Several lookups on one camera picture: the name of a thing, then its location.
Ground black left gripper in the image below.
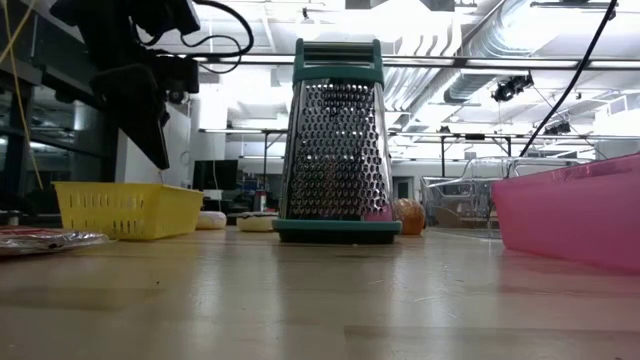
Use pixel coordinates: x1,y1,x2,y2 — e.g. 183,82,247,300
49,0,202,171

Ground pale purple frosted donut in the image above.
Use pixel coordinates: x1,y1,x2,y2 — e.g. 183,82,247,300
194,209,229,232

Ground red snack packet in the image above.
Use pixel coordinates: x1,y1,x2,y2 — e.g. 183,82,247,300
0,224,112,258

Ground teal handled metal box grater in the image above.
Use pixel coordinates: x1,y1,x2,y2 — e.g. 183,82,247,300
271,38,404,246

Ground sugared long bread roll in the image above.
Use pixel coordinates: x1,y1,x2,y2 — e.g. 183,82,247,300
392,197,428,237

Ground black framed glass partition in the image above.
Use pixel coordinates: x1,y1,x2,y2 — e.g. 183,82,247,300
0,0,125,226

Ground yellow plastic basket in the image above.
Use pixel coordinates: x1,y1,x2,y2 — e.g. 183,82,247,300
51,180,206,243

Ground black monitor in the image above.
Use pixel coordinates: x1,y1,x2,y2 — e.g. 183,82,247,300
191,158,240,193

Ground long ceiling light bar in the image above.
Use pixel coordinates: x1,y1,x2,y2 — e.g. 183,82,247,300
189,51,640,72

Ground clear plastic container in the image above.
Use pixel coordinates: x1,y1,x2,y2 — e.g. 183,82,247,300
419,155,596,240

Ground black ceiling spotlight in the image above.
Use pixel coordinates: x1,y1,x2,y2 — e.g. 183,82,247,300
491,72,536,105

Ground pink plastic tray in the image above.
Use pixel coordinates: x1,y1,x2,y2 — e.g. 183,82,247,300
490,152,640,276

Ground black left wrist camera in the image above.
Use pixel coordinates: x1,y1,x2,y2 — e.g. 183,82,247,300
151,53,202,106

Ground yellow cable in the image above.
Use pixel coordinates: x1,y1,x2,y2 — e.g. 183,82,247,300
0,0,45,191

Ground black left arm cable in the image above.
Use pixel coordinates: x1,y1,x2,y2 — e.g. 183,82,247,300
131,0,257,77

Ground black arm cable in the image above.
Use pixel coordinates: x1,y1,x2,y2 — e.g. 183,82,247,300
518,0,620,159
131,0,257,77

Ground silver air duct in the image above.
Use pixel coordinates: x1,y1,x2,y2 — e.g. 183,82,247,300
384,0,536,119

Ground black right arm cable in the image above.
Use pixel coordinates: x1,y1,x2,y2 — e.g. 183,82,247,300
518,0,620,159

